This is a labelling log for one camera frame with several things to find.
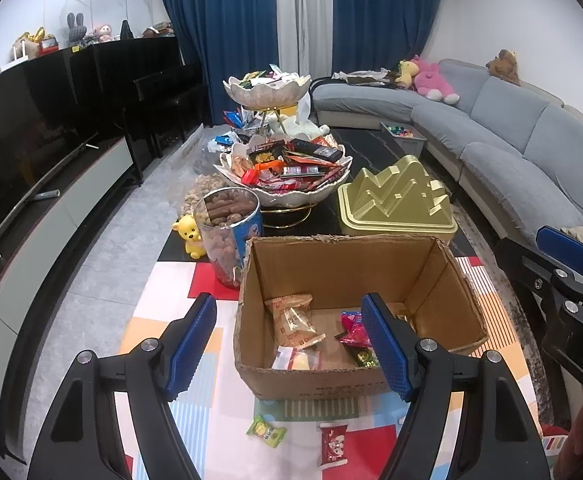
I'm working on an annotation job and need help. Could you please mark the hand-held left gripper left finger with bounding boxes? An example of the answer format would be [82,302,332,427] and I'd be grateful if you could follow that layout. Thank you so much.
[26,292,218,480]

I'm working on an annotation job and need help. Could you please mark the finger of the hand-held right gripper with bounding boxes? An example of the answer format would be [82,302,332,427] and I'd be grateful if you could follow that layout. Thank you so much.
[494,237,583,331]
[536,226,583,281]

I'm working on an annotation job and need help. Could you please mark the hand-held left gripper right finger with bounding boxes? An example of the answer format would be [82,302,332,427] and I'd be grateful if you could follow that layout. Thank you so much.
[360,292,545,480]

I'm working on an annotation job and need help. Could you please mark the red pink snack packet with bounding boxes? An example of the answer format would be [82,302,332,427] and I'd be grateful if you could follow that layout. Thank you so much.
[339,310,372,350]

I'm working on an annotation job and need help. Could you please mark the brown cardboard box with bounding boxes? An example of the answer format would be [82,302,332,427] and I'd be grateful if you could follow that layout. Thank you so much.
[233,234,489,401]

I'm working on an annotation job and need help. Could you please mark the white yellow snack packet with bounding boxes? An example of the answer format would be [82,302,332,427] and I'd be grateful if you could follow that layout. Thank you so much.
[272,346,321,372]

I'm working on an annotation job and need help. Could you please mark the beige snack packet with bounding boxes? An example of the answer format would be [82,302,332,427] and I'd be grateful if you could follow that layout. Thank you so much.
[264,294,327,351]

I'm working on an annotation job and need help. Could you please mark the red white snack packet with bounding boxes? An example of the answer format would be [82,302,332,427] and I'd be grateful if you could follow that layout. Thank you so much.
[319,422,348,467]

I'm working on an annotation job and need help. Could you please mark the green yellow candy packet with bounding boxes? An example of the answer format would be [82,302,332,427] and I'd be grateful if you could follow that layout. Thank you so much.
[246,414,288,448]

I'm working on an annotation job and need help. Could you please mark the clear jar of brown snacks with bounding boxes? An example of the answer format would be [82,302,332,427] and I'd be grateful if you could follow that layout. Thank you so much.
[194,187,264,288]

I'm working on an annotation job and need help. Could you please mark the large pile of wrapped snacks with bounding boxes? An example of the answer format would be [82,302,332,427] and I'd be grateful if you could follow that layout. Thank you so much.
[232,137,345,191]

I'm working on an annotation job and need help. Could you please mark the small pile of wrapped snacks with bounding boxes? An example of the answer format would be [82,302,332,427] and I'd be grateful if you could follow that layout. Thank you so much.
[236,65,302,88]

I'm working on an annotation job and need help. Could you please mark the yellow bear toy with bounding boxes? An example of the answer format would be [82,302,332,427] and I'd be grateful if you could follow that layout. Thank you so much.
[172,214,206,261]

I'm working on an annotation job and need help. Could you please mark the colourful checked tablecloth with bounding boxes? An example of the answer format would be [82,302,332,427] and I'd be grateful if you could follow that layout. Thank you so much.
[116,255,567,480]

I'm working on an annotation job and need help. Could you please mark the grey sofa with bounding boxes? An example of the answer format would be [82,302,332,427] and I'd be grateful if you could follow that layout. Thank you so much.
[311,57,583,261]

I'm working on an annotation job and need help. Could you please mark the gold mountain lid container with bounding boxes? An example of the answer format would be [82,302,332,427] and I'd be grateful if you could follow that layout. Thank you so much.
[337,155,458,237]

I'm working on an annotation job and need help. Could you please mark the bag of nuts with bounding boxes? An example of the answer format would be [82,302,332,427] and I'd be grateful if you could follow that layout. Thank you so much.
[179,174,232,221]

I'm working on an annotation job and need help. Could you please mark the two-tier white bowl stand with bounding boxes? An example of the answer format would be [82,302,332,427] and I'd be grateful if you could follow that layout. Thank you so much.
[214,74,352,231]

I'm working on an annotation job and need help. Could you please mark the grey storage bin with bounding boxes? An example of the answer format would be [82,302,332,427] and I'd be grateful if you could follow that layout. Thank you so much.
[380,121,427,158]

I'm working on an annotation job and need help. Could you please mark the grey television cabinet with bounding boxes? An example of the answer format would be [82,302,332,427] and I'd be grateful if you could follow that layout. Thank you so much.
[0,135,137,466]

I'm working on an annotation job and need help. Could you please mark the clear plastic bag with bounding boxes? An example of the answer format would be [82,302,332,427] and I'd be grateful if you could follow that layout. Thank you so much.
[172,125,232,196]

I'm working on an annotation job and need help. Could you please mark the brown plush toy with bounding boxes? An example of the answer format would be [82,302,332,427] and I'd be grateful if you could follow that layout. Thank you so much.
[486,50,521,86]

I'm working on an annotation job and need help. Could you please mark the pink plush toy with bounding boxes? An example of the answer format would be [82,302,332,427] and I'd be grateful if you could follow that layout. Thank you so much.
[411,56,459,105]

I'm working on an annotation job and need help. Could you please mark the yellow plush toy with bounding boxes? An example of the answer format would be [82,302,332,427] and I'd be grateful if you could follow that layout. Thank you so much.
[396,60,419,88]

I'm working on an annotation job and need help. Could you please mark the white plastic bag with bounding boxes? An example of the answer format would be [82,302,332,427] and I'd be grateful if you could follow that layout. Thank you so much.
[262,95,329,136]

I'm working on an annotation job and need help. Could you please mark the pile of clothes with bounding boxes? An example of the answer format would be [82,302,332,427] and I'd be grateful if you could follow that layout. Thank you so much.
[332,66,399,85]

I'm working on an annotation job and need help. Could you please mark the black television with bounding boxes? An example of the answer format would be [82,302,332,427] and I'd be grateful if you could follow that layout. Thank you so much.
[0,67,100,256]

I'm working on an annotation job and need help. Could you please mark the black piano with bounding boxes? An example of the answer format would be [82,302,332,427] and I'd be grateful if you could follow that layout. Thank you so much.
[69,35,210,158]

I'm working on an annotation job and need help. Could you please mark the blue curtain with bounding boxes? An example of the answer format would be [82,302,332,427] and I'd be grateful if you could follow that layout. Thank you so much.
[154,0,280,128]
[331,0,445,76]

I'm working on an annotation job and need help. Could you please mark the brown striped object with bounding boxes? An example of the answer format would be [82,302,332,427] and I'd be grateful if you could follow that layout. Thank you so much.
[142,21,177,37]

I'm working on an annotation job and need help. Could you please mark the grey rabbit plush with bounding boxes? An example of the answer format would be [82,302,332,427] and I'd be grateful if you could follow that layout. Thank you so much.
[66,12,86,47]

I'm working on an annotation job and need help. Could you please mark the white router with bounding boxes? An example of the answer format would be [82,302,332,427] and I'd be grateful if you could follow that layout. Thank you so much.
[10,42,40,63]

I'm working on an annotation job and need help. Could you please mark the white sheer curtain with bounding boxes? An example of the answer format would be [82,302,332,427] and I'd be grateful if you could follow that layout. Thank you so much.
[274,0,337,123]

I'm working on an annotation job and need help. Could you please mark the gold foil ornament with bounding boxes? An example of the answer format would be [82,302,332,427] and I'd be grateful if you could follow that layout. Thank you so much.
[14,27,57,51]

